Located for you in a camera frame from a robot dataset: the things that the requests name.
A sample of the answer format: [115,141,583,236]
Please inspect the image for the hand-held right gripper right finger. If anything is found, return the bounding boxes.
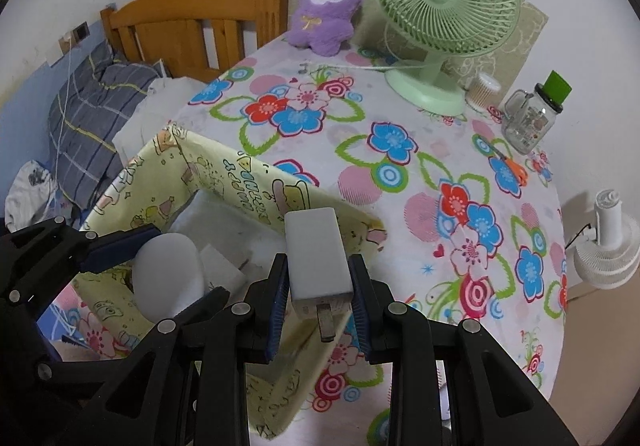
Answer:
[348,253,581,446]

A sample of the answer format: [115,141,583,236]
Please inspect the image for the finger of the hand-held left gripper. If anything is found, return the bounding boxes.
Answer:
[30,287,232,382]
[0,215,162,327]

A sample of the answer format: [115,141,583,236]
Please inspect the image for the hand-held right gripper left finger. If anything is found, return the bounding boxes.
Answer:
[70,253,291,446]

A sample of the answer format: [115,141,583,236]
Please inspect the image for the white rounded puck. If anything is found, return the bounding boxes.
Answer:
[131,232,207,322]

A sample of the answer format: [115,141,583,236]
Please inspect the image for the yellow printed fabric storage box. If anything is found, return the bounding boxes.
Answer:
[72,123,388,442]

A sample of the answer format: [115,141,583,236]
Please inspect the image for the white paper box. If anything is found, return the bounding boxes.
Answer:
[167,191,286,249]

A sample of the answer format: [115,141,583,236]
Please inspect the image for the white printed garment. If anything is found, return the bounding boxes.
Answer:
[4,160,63,232]

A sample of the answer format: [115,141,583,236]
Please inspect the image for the grey plaid bedding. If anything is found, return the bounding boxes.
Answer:
[47,41,173,207]

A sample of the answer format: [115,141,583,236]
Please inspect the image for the white cloth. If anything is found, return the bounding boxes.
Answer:
[111,75,206,162]

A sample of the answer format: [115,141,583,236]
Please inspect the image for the floral tablecloth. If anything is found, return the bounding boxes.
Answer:
[47,23,571,446]

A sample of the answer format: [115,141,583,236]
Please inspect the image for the clear cotton swab container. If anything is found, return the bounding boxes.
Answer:
[465,72,502,114]

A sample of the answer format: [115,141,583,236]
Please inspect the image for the wooden bed headboard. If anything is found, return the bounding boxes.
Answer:
[100,0,290,83]

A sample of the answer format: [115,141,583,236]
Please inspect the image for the glass jar with green lid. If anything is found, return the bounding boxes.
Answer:
[501,70,573,154]

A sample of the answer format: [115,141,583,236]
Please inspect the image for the white standing fan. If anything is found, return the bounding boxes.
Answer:
[565,189,640,291]

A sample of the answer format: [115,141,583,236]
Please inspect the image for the purple plush toy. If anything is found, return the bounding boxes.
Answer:
[286,0,367,56]

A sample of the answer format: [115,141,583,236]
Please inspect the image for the white charging cable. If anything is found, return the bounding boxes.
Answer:
[50,38,81,207]

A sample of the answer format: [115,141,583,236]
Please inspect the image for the orange-handled scissors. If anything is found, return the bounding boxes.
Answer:
[492,140,530,187]

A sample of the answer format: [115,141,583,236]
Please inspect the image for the black fan cable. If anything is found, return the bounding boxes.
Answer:
[565,223,593,247]

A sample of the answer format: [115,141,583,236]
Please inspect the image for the white fan power cord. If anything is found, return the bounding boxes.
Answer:
[300,58,431,74]

